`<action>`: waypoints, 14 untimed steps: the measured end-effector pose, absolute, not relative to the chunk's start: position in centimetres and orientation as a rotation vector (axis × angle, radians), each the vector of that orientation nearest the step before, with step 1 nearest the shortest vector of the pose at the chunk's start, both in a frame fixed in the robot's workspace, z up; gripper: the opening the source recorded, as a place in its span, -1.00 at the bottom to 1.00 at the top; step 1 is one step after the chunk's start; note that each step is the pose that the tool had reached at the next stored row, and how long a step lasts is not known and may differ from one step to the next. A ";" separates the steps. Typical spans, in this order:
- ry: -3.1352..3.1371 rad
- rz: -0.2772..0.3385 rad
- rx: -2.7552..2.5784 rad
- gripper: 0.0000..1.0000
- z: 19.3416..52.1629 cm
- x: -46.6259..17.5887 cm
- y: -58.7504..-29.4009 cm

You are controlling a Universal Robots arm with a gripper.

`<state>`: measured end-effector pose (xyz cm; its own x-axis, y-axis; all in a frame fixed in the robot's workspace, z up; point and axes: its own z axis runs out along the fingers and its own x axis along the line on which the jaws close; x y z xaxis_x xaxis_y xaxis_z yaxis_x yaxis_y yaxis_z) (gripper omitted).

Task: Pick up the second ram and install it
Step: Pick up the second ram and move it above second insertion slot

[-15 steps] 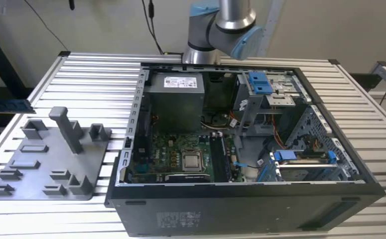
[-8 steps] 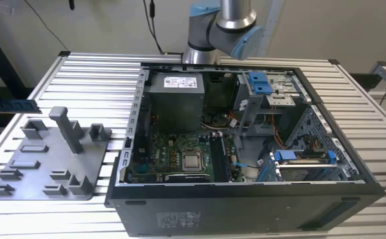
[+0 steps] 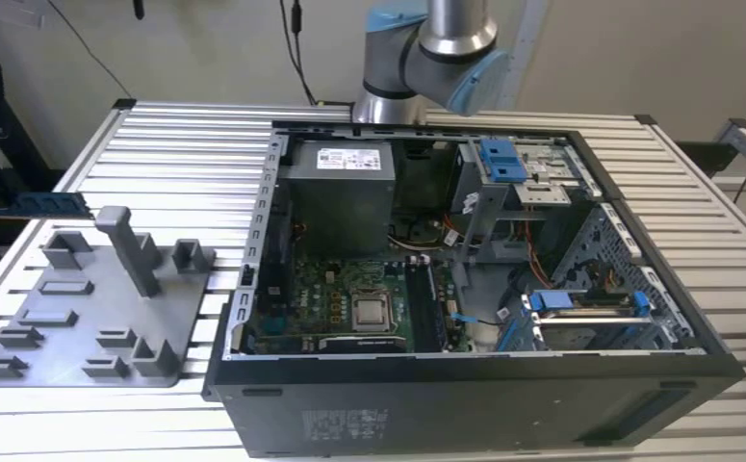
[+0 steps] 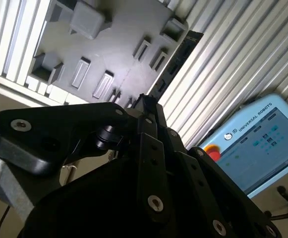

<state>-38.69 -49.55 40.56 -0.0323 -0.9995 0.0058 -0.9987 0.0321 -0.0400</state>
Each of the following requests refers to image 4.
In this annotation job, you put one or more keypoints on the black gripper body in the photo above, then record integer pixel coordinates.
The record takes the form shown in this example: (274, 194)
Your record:
(96, 210)

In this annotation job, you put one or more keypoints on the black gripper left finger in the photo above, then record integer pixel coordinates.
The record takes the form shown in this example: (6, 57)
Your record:
(59, 129)

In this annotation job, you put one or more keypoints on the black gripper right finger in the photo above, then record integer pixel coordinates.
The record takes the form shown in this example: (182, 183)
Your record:
(208, 186)

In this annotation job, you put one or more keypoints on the blue RAM stick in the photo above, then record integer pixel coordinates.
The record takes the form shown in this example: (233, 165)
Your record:
(181, 57)

